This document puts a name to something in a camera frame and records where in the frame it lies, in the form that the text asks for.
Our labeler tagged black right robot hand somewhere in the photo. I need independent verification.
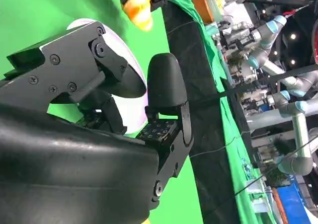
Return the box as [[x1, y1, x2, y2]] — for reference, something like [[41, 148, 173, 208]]
[[0, 21, 194, 224]]

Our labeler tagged orange and white bread roll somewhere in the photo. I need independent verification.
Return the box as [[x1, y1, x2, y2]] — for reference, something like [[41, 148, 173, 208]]
[[121, 0, 154, 31]]

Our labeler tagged lilac plate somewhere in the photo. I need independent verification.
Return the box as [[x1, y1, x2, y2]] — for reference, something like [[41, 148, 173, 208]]
[[66, 18, 150, 137]]

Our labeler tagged black backdrop cloth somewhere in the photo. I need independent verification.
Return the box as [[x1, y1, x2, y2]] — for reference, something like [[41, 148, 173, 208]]
[[162, 0, 259, 224]]

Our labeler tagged green table cloth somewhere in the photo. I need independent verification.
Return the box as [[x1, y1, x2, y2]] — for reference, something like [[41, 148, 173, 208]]
[[0, 0, 276, 224]]

